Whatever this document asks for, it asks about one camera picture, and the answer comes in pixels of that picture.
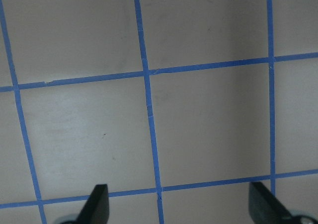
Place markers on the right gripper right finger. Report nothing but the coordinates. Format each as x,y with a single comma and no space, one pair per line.
265,208

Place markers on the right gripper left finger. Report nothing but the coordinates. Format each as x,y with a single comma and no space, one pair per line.
96,209

